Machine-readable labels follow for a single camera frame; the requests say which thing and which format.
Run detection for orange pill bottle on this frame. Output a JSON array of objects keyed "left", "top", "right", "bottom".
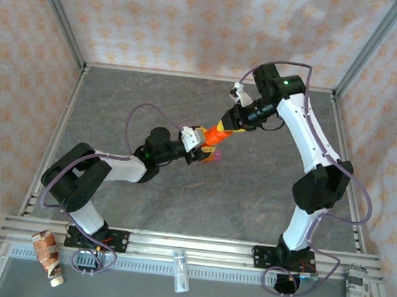
[{"left": 198, "top": 118, "right": 237, "bottom": 150}]

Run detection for small orange and pink blocks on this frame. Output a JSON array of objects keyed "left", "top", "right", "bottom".
[{"left": 202, "top": 147, "right": 223, "bottom": 165}]

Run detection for orange patterned backdrop cloth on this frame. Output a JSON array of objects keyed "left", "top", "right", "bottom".
[{"left": 0, "top": 0, "right": 397, "bottom": 297}]

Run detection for clear plastic bottle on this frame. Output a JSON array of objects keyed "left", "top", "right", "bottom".
[{"left": 167, "top": 248, "right": 194, "bottom": 295}]

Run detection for brown drink bottle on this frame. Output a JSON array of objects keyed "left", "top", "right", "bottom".
[{"left": 26, "top": 228, "right": 70, "bottom": 288}]

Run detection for aluminium frame rail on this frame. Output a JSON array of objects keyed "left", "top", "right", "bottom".
[
  {"left": 314, "top": 93, "right": 386, "bottom": 255},
  {"left": 18, "top": 61, "right": 89, "bottom": 223},
  {"left": 84, "top": 60, "right": 336, "bottom": 96}
]

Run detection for wide aluminium base rail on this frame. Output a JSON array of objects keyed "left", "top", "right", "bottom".
[{"left": 0, "top": 214, "right": 388, "bottom": 287}]

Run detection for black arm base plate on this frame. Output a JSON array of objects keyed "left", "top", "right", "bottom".
[
  {"left": 250, "top": 245, "right": 319, "bottom": 276},
  {"left": 64, "top": 224, "right": 131, "bottom": 255}
]

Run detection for slotted grey cable duct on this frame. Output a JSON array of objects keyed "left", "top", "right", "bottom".
[{"left": 9, "top": 244, "right": 349, "bottom": 297}]

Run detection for aluminium frame post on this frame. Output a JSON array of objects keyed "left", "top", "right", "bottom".
[
  {"left": 332, "top": 0, "right": 397, "bottom": 104},
  {"left": 16, "top": 0, "right": 96, "bottom": 72}
]

